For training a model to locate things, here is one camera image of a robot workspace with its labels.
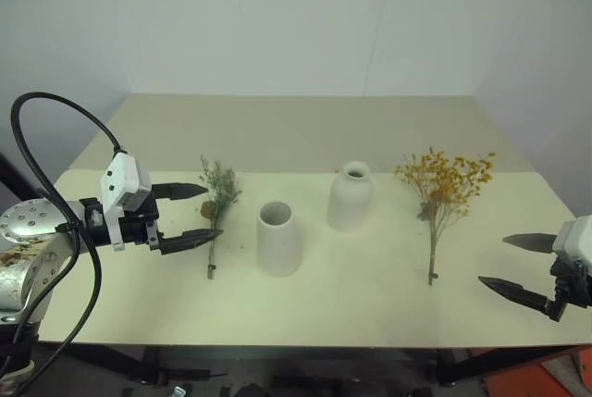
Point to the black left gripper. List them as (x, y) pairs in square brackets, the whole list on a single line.
[(137, 227)]

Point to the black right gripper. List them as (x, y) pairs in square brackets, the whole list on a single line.
[(571, 288)]

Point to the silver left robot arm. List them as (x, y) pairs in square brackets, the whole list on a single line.
[(28, 225)]

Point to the white tapered open vase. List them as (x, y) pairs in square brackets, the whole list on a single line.
[(278, 249)]

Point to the white bottle-shaped vase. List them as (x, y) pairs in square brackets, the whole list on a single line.
[(349, 202)]

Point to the green dried flower bunch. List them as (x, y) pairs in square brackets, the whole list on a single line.
[(221, 198)]

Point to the yellow dried flower bunch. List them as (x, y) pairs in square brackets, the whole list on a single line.
[(439, 193)]

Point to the orange box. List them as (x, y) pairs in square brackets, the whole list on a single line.
[(546, 378)]

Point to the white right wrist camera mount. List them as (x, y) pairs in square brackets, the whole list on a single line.
[(575, 242)]

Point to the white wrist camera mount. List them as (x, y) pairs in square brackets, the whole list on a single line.
[(575, 242), (122, 179)]

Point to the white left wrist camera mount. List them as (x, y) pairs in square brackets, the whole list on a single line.
[(122, 179)]

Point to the black table frame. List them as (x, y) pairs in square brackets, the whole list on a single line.
[(152, 364)]

